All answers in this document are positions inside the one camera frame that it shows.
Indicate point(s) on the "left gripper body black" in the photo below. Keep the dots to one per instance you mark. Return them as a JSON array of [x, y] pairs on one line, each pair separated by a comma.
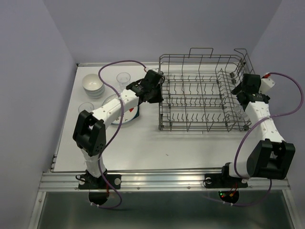
[[156, 95]]

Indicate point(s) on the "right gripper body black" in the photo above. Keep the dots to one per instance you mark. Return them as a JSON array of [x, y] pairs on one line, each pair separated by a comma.
[[237, 89]]

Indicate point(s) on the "clear textured glass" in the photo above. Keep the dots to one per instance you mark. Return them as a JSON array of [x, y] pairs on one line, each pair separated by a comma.
[[240, 113], [123, 80], [87, 106]]

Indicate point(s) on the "white plate red strawberries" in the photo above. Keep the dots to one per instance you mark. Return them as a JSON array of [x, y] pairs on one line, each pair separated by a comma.
[[129, 115]]

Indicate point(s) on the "white ribbed bowl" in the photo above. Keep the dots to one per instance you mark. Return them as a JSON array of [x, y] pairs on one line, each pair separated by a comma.
[[95, 97], [94, 90], [91, 82]]

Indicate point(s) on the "dark teal square plate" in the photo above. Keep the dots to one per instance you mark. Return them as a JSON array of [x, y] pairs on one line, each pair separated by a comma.
[[137, 113]]

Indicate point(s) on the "white plate blue stripes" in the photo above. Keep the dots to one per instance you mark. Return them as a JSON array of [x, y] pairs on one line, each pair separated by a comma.
[[114, 96]]

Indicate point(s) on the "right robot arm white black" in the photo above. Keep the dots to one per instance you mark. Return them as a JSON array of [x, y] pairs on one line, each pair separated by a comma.
[[263, 152]]

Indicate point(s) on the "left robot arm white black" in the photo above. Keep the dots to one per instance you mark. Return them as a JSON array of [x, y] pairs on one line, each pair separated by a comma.
[[90, 130]]

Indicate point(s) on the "clear textured glass front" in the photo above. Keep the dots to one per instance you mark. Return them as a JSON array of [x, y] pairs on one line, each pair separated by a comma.
[[240, 113]]

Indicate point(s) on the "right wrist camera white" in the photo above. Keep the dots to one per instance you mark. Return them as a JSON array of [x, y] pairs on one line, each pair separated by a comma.
[[266, 83]]

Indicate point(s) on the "grey wire dish rack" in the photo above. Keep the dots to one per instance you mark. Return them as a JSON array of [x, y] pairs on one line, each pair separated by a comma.
[[197, 90]]

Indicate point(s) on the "aluminium mounting rail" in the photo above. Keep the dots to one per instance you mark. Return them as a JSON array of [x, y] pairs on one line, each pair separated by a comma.
[[135, 181]]

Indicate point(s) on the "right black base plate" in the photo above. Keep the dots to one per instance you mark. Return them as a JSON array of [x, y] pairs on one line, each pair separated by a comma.
[[216, 180]]

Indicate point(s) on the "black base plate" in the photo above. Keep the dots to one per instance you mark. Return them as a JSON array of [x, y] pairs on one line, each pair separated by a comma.
[[112, 181], [216, 180]]

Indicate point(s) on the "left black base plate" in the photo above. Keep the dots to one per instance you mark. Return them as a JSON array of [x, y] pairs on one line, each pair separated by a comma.
[[112, 181]]

